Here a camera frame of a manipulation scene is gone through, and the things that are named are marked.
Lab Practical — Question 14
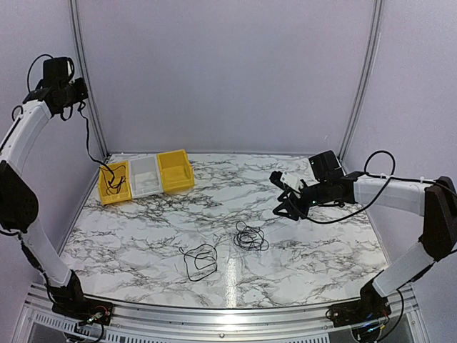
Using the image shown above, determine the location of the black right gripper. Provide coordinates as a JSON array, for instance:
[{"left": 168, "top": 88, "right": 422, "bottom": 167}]
[{"left": 273, "top": 180, "right": 331, "bottom": 221}]

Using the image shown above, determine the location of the thick black cable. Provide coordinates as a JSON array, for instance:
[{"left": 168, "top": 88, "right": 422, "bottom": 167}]
[{"left": 76, "top": 103, "right": 115, "bottom": 187}]

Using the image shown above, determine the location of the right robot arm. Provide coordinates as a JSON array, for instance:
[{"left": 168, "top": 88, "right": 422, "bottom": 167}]
[{"left": 269, "top": 171, "right": 456, "bottom": 320}]

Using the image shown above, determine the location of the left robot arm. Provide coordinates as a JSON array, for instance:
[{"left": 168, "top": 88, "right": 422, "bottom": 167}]
[{"left": 1, "top": 54, "right": 91, "bottom": 318}]

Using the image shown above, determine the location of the yellow bin left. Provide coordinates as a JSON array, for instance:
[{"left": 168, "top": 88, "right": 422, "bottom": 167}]
[{"left": 98, "top": 161, "right": 133, "bottom": 205}]

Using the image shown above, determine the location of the yellow bin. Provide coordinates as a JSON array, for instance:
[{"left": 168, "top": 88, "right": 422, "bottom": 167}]
[
  {"left": 157, "top": 149, "right": 195, "bottom": 193},
  {"left": 98, "top": 161, "right": 133, "bottom": 205}
]

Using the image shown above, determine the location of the yellow bin right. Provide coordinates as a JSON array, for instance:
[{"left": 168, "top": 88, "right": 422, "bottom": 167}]
[{"left": 157, "top": 149, "right": 195, "bottom": 193}]

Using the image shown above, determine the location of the white translucent bin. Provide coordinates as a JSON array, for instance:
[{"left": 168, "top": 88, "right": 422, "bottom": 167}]
[{"left": 129, "top": 154, "right": 164, "bottom": 199}]

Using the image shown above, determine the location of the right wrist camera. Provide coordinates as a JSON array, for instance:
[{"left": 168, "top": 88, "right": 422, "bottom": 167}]
[{"left": 269, "top": 171, "right": 306, "bottom": 192}]

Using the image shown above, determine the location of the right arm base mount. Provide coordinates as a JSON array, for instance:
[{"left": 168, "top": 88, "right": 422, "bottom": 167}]
[{"left": 325, "top": 298, "right": 391, "bottom": 327}]

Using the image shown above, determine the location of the aluminium front rail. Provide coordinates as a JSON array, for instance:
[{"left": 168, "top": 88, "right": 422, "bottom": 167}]
[{"left": 12, "top": 284, "right": 429, "bottom": 342}]

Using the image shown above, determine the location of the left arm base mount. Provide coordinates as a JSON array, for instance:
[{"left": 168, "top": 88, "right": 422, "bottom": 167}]
[{"left": 48, "top": 292, "right": 114, "bottom": 325}]

